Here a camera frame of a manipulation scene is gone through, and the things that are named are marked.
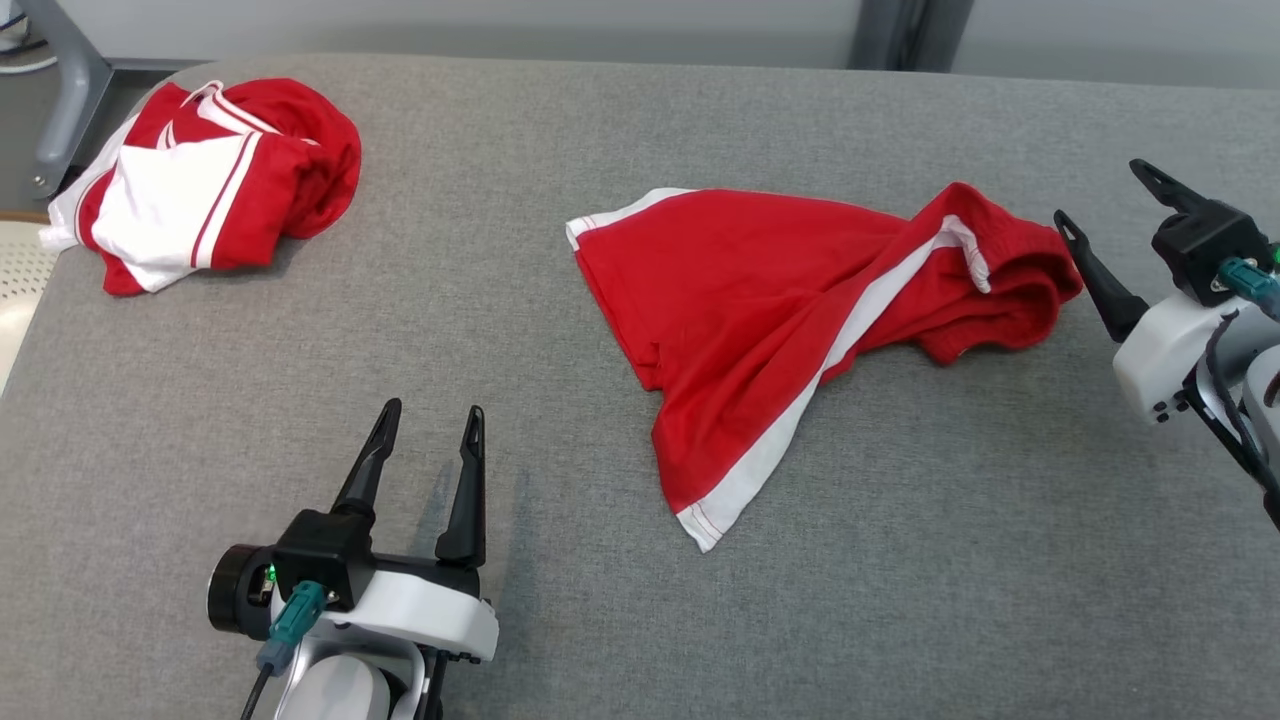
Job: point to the red shorts white trim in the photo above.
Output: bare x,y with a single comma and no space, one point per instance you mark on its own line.
720,300

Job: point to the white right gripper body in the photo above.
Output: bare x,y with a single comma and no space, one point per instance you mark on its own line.
1160,360

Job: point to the grey metal partition post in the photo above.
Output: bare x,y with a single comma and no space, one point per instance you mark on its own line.
905,30

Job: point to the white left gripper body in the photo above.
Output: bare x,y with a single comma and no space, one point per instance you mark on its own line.
430,615

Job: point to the red white t-shirt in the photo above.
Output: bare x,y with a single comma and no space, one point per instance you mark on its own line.
270,170

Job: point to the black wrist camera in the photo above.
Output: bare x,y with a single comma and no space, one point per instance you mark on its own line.
1205,245
320,550

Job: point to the cream perforated panel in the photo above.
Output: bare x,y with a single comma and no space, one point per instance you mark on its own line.
20,290

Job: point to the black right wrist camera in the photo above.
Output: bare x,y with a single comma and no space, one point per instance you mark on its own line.
1205,245

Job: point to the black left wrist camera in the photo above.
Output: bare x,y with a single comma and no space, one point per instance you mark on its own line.
320,550

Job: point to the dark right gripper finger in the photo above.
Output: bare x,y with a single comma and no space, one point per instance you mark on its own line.
1105,290
1165,190

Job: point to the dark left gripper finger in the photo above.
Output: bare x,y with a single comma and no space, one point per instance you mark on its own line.
468,510
365,480

